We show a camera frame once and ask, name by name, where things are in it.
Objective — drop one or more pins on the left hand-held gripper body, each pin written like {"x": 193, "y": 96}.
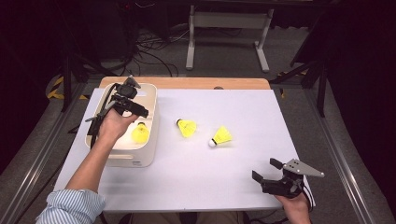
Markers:
{"x": 124, "y": 93}

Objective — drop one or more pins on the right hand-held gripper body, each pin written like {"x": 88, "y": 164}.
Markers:
{"x": 280, "y": 186}

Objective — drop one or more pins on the yellow shuttlecock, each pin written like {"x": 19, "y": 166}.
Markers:
{"x": 187, "y": 127}
{"x": 222, "y": 135}
{"x": 140, "y": 134}

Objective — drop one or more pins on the white plastic bin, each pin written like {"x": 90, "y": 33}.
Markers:
{"x": 140, "y": 158}

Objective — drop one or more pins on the person's right hand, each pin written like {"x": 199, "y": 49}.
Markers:
{"x": 295, "y": 210}

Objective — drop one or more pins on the person's left hand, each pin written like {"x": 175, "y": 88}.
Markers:
{"x": 115, "y": 126}

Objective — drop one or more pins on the white board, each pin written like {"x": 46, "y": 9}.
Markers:
{"x": 218, "y": 180}

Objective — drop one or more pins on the black tripod stand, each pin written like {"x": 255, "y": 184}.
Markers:
{"x": 322, "y": 93}
{"x": 66, "y": 87}

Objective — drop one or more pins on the yellow black floor tape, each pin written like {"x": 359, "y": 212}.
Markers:
{"x": 56, "y": 93}

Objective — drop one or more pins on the striped shirt sleeve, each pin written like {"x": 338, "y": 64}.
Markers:
{"x": 71, "y": 207}

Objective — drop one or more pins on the white metal stand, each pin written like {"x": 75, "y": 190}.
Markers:
{"x": 230, "y": 20}

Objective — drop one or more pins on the aluminium rail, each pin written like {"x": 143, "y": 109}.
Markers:
{"x": 34, "y": 168}
{"x": 339, "y": 161}

